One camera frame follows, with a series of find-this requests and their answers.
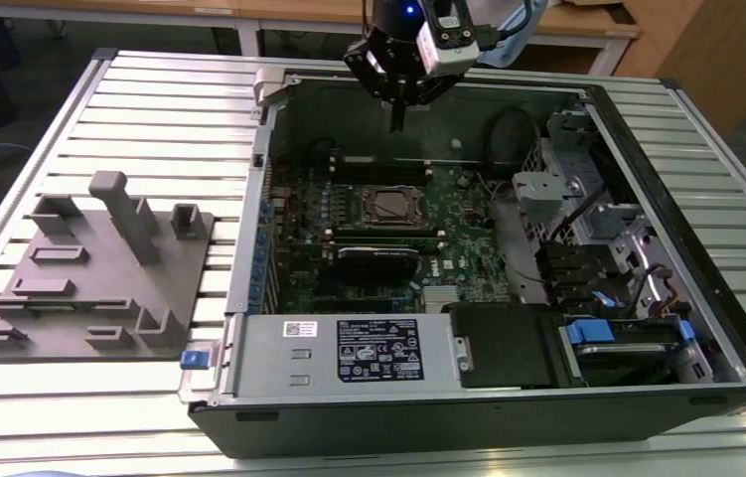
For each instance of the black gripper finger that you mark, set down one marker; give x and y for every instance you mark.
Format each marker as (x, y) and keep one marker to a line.
(366, 59)
(436, 89)

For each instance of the silver topped CPU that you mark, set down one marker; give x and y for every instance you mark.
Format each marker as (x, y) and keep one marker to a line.
(392, 206)

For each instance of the CPU socket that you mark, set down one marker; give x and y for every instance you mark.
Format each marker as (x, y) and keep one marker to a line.
(365, 218)

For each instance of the wooden desk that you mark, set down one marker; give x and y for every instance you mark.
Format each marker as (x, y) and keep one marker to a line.
(585, 25)
(49, 5)

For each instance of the silver drive cage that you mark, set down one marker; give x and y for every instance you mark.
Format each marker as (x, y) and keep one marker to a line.
(545, 191)

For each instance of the green motherboard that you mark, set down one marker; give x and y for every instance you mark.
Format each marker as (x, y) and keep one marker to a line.
(478, 258)

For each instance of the black graphics card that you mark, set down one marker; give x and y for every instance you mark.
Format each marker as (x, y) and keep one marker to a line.
(376, 270)

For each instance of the silver chipset heatsink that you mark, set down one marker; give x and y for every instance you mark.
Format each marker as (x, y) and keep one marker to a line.
(442, 294)

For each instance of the wooden cabinet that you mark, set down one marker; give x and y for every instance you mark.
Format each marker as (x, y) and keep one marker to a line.
(711, 49)

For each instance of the black plastic shroud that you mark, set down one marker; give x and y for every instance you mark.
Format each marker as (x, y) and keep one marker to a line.
(505, 348)

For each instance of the blue disk carrier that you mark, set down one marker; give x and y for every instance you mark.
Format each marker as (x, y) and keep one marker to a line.
(591, 332)

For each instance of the silver power supply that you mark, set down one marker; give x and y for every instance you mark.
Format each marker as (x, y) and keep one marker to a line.
(266, 343)

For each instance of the grey parts rack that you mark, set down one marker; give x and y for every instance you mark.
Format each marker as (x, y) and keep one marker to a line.
(101, 278)

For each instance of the blue case latch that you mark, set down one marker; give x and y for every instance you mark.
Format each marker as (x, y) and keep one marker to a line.
(197, 362)

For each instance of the black PC case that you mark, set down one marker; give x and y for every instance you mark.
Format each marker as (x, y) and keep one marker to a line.
(413, 432)

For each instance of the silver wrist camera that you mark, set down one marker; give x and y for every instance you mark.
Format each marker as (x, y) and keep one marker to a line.
(452, 49)

